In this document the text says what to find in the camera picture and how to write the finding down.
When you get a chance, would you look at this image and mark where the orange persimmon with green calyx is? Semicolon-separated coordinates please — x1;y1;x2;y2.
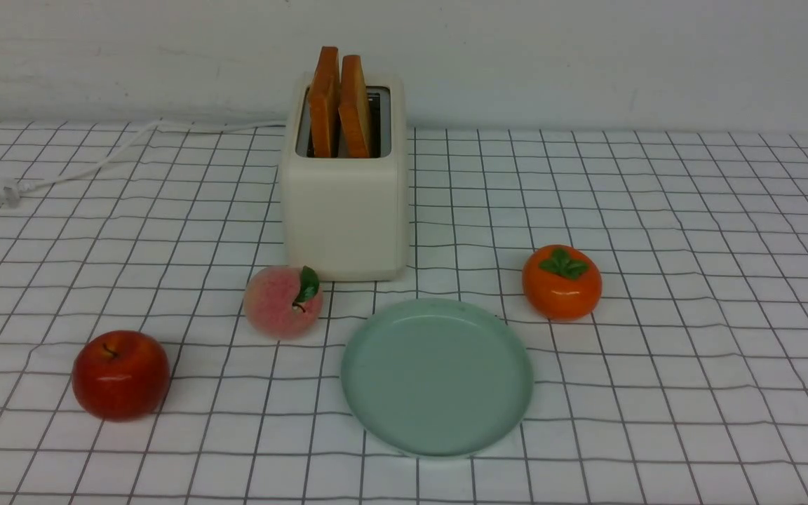
522;244;602;321

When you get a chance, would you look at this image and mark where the cream white toaster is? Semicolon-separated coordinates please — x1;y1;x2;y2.
278;73;411;282

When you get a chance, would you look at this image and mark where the toasted bread slice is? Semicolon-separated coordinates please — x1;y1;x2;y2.
339;55;372;158
308;47;340;158

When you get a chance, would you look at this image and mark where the white power cord with plug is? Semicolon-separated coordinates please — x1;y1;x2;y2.
0;119;287;208

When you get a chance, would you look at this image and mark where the light green round plate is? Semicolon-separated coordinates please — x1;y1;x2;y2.
340;298;534;458

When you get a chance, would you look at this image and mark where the red apple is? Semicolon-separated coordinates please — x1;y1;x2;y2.
71;330;170;422

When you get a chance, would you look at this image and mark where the pink peach with leaf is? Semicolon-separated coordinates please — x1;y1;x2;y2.
243;265;324;339

